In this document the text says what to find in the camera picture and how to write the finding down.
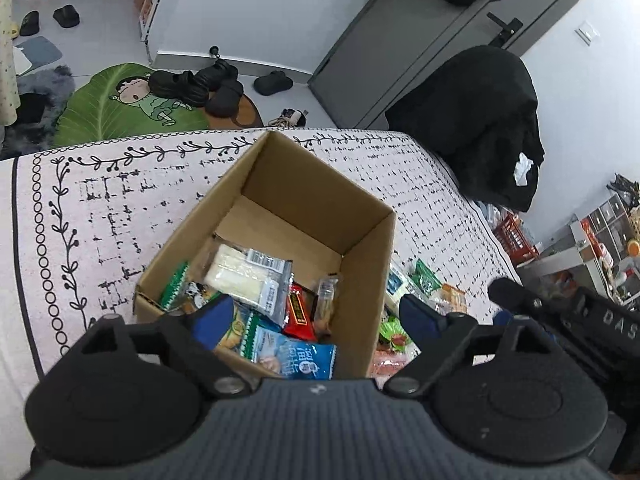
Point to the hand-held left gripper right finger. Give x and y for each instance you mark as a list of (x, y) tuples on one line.
[(419, 317)]

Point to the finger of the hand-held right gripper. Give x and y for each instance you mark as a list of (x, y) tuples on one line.
[(502, 318), (515, 296)]

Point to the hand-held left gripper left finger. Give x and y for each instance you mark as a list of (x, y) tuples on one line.
[(215, 317)]

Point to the small green snack packet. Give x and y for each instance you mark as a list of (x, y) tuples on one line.
[(392, 332), (425, 277)]

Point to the orange cracker packet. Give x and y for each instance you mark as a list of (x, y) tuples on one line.
[(454, 299)]

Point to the long white bread packet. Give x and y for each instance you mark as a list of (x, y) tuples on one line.
[(397, 282)]

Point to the long green snack packet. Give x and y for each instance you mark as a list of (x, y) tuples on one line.
[(176, 287)]

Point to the clear white snack packet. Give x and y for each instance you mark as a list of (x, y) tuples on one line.
[(245, 275)]

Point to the pink sausage packet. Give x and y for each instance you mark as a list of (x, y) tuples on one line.
[(390, 362)]

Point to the blue snack packet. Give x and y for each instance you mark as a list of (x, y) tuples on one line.
[(290, 355)]

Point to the red snack packet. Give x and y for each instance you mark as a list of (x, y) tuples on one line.
[(299, 312)]

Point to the clear yellow biscuit packet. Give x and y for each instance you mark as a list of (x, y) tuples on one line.
[(326, 305)]

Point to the cardboard box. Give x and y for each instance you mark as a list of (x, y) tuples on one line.
[(300, 180)]

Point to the white desk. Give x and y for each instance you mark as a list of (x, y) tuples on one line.
[(555, 265)]

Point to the red plastic basket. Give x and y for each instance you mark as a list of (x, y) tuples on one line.
[(515, 237)]

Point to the orange round toy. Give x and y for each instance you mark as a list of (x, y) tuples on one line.
[(634, 247)]

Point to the grey drawer organizer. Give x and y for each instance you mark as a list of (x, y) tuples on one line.
[(612, 220)]

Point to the black jacket on chair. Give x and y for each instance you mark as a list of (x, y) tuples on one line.
[(480, 120)]

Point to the white bed sheet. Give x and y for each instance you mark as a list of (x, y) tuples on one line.
[(17, 285)]

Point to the black white sneaker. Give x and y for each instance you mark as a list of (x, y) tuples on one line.
[(290, 117)]

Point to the pile of black shoes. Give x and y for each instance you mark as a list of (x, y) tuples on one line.
[(200, 85)]

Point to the green cartoon rug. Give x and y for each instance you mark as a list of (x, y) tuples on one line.
[(100, 110)]

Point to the black slipper by door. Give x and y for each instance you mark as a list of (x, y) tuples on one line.
[(272, 83)]

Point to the black door stopper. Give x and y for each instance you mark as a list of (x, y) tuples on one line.
[(214, 52)]

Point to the grey fluffy rug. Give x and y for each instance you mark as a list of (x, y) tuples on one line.
[(35, 110)]

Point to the grey door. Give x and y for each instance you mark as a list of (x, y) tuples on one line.
[(400, 35)]

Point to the blue floor mat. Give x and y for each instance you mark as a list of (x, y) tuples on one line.
[(40, 55)]

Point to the white rolling rack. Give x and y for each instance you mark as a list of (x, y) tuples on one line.
[(152, 0)]

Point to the dotted tablecloth table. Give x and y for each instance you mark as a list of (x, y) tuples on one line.
[(7, 60)]

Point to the white light switch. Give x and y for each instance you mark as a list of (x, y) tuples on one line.
[(587, 32)]

